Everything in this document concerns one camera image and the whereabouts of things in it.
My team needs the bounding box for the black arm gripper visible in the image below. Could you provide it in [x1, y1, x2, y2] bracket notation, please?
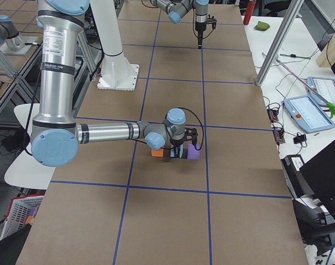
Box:
[171, 128, 198, 158]

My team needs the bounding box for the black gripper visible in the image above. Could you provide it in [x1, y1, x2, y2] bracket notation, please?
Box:
[195, 14, 217, 49]

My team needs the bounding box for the light blue foam block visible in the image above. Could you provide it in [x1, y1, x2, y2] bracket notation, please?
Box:
[170, 149, 180, 158]

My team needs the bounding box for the purple foam block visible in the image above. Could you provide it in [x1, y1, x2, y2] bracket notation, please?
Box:
[187, 144, 200, 160]

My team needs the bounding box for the orange foam block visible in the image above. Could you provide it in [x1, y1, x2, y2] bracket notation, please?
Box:
[151, 148, 164, 157]

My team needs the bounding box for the red water bottle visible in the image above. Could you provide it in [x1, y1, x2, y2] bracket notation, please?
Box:
[243, 0, 257, 25]

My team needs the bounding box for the near blue teach pendant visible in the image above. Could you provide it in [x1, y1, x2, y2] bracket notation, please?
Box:
[284, 96, 335, 133]

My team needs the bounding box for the blue teach pendant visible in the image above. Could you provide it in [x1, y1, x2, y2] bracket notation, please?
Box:
[306, 77, 335, 105]
[284, 96, 335, 133]

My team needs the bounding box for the far blue teach pendant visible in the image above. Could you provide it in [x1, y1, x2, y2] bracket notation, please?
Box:
[306, 77, 335, 105]

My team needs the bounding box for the black laptop computer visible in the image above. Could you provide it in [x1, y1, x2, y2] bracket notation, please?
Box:
[300, 139, 335, 217]

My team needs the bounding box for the silver reacher grabber tool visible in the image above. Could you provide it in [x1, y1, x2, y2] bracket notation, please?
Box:
[275, 59, 335, 118]

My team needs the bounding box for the white plastic chair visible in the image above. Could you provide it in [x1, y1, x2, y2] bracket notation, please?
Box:
[4, 103, 55, 190]

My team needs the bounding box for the white perforated basket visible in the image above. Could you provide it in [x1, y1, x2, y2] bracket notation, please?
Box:
[0, 194, 44, 240]

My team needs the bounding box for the aluminium frame post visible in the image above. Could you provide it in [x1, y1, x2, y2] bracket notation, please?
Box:
[255, 0, 304, 87]

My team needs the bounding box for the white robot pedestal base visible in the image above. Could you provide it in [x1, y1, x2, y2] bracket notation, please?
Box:
[90, 0, 139, 91]

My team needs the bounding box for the green strap wristwatch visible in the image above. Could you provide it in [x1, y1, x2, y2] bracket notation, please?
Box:
[280, 54, 312, 60]

